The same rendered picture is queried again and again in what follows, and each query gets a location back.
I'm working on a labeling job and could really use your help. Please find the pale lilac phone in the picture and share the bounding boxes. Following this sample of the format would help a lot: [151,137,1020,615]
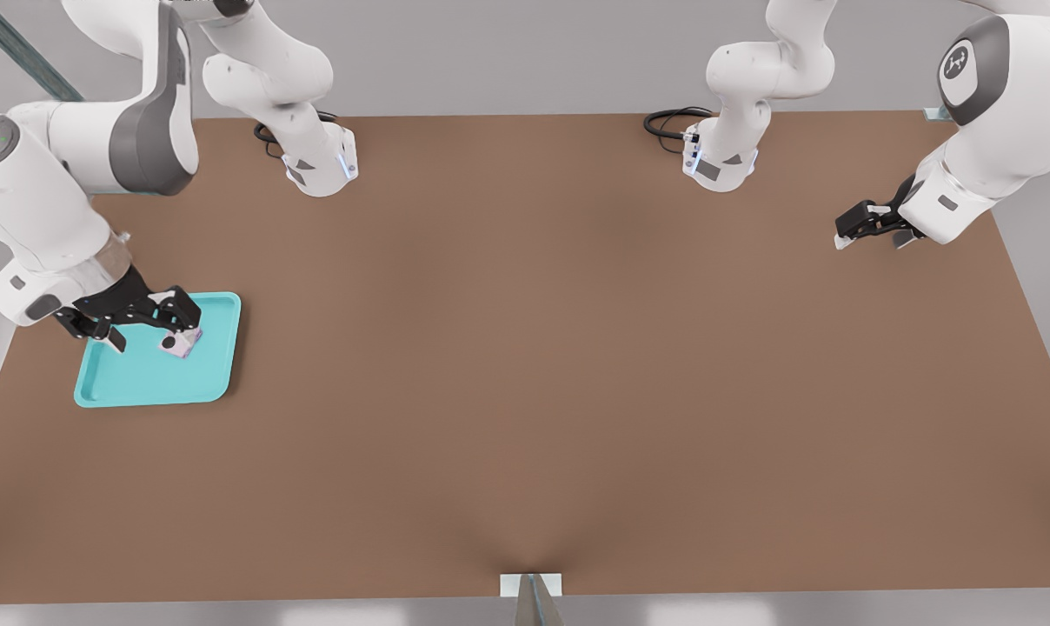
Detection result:
[160,327,204,360]

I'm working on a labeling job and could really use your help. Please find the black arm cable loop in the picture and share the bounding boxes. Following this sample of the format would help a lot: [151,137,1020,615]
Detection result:
[644,107,718,156]
[254,110,340,159]

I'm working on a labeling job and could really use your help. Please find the pale blue-green tray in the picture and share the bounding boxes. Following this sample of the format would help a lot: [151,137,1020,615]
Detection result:
[74,292,243,409]

